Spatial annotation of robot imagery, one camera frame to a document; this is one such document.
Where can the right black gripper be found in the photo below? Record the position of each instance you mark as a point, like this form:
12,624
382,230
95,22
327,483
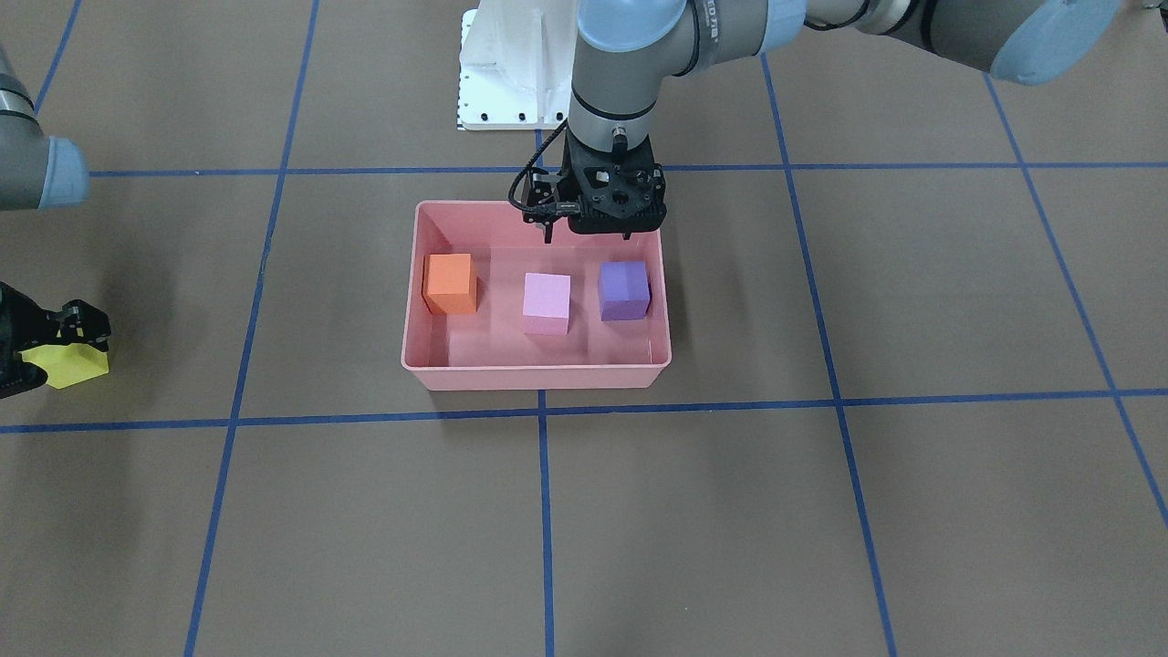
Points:
13,330

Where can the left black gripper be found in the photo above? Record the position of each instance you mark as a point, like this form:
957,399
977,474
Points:
545,195

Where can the yellow foam block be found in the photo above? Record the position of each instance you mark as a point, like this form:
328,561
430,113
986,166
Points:
66,365

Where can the purple foam block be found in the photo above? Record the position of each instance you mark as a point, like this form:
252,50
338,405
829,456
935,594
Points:
624,291

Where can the light pink foam block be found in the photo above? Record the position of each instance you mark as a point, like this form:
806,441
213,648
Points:
546,304

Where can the orange foam block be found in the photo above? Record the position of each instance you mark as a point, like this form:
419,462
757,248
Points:
450,284

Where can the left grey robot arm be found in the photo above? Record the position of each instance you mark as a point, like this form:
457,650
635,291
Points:
624,50

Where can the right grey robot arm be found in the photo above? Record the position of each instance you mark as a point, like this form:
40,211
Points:
40,172

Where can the pink plastic bin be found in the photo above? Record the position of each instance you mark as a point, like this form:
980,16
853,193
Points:
488,350

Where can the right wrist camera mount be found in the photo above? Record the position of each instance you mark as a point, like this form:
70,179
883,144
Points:
23,326

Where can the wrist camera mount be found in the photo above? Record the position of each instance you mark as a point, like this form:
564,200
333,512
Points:
23,326
617,195

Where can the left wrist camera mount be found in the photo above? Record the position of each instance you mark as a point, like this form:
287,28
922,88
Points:
617,195

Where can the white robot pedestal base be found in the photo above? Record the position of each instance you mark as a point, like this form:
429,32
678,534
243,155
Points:
516,60

